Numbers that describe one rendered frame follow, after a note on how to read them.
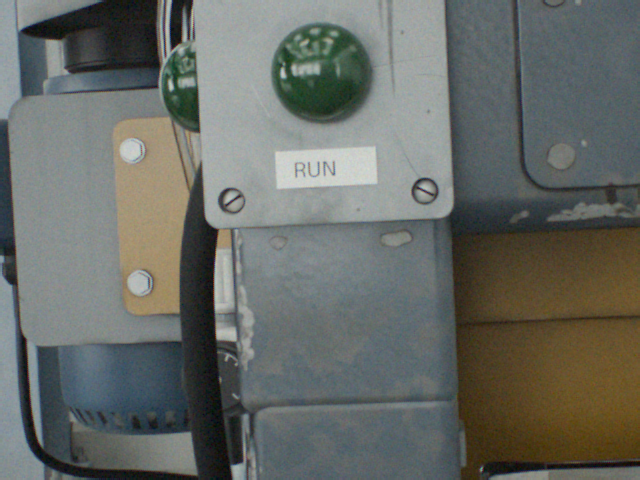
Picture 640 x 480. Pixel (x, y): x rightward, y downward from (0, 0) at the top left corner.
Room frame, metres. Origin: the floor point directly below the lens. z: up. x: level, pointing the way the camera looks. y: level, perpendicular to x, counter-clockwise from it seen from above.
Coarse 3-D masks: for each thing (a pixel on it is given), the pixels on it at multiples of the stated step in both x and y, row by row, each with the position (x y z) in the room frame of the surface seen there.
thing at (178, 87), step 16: (176, 48) 0.41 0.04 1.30; (192, 48) 0.41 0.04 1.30; (176, 64) 0.40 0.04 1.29; (192, 64) 0.40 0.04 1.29; (160, 80) 0.41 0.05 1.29; (176, 80) 0.40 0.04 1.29; (192, 80) 0.40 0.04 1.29; (160, 96) 0.41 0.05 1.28; (176, 96) 0.40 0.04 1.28; (192, 96) 0.40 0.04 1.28; (176, 112) 0.41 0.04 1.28; (192, 112) 0.40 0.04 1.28; (192, 128) 0.41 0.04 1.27
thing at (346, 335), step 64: (448, 0) 0.44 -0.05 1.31; (512, 0) 0.44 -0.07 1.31; (576, 0) 0.43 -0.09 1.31; (448, 64) 0.44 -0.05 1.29; (512, 64) 0.44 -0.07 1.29; (576, 64) 0.43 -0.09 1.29; (512, 128) 0.44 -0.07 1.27; (576, 128) 0.43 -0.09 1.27; (512, 192) 0.44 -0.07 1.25; (576, 192) 0.44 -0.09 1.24; (256, 256) 0.44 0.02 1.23; (320, 256) 0.44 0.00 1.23; (384, 256) 0.43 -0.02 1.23; (448, 256) 0.44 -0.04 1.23; (256, 320) 0.44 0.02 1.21; (320, 320) 0.44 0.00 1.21; (384, 320) 0.43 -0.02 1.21; (448, 320) 0.43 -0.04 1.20; (256, 384) 0.44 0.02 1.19; (320, 384) 0.44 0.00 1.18; (384, 384) 0.43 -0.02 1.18; (448, 384) 0.43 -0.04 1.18; (256, 448) 0.44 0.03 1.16; (320, 448) 0.44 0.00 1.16; (384, 448) 0.44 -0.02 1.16; (448, 448) 0.43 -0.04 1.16
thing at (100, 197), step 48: (48, 96) 0.84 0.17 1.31; (96, 96) 0.84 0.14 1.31; (144, 96) 0.84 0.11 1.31; (48, 144) 0.84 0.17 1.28; (96, 144) 0.84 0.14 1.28; (144, 144) 0.83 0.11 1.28; (48, 192) 0.84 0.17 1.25; (96, 192) 0.84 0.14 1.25; (144, 192) 0.83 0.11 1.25; (48, 240) 0.84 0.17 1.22; (96, 240) 0.84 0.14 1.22; (144, 240) 0.83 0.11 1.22; (48, 288) 0.84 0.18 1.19; (96, 288) 0.84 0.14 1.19; (144, 288) 0.82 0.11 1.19; (48, 336) 0.84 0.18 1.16; (96, 336) 0.84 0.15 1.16; (144, 336) 0.84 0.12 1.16
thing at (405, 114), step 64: (256, 0) 0.39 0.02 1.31; (320, 0) 0.39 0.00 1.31; (384, 0) 0.39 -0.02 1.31; (256, 64) 0.39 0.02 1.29; (384, 64) 0.39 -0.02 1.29; (256, 128) 0.39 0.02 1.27; (320, 128) 0.39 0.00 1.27; (384, 128) 0.39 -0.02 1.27; (448, 128) 0.39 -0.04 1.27; (256, 192) 0.39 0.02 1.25; (320, 192) 0.39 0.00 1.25; (384, 192) 0.39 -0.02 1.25; (448, 192) 0.39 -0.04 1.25
